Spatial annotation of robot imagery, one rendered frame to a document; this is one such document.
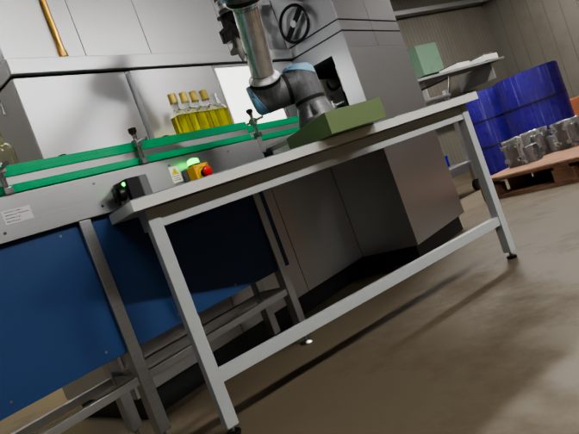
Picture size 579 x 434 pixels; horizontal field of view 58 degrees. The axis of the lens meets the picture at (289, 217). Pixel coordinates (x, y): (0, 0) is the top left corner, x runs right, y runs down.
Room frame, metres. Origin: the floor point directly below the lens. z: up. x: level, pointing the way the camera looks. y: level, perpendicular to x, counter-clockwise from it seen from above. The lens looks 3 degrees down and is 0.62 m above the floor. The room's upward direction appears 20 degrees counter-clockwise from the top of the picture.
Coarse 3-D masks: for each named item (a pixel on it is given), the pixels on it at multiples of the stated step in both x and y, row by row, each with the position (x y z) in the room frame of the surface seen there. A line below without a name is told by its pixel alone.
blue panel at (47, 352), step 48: (48, 240) 1.51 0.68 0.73; (144, 240) 1.74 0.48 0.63; (192, 240) 1.88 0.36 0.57; (240, 240) 2.04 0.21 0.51; (0, 288) 1.39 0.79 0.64; (48, 288) 1.48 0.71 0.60; (96, 288) 1.58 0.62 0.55; (144, 288) 1.69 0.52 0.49; (192, 288) 1.82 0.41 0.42; (240, 288) 1.97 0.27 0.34; (0, 336) 1.36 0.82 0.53; (48, 336) 1.44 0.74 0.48; (96, 336) 1.54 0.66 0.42; (144, 336) 1.64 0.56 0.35; (0, 384) 1.33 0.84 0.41; (48, 384) 1.41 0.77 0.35
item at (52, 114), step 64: (0, 0) 1.91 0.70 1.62; (64, 0) 2.10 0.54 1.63; (128, 0) 2.33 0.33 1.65; (192, 0) 2.62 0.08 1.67; (0, 64) 1.89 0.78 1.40; (64, 64) 2.00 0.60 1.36; (128, 64) 2.21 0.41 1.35; (192, 64) 2.48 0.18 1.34; (0, 128) 2.02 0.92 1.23; (64, 128) 1.95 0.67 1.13
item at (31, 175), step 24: (144, 144) 1.84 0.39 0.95; (168, 144) 1.91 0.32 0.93; (192, 144) 2.00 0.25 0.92; (216, 144) 2.08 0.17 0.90; (24, 168) 1.52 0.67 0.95; (48, 168) 1.57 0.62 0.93; (72, 168) 1.63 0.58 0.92; (96, 168) 1.68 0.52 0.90; (120, 168) 1.74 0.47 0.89; (0, 192) 1.45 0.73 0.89
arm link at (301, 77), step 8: (296, 64) 1.90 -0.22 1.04; (304, 64) 1.90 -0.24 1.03; (288, 72) 1.91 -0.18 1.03; (296, 72) 1.89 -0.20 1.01; (304, 72) 1.89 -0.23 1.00; (312, 72) 1.91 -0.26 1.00; (288, 80) 1.89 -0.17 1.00; (296, 80) 1.89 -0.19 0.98; (304, 80) 1.89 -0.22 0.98; (312, 80) 1.90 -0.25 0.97; (288, 88) 1.88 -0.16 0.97; (296, 88) 1.89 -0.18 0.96; (304, 88) 1.89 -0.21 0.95; (312, 88) 1.89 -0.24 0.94; (320, 88) 1.91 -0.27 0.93; (296, 96) 1.90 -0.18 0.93; (304, 96) 1.89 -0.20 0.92
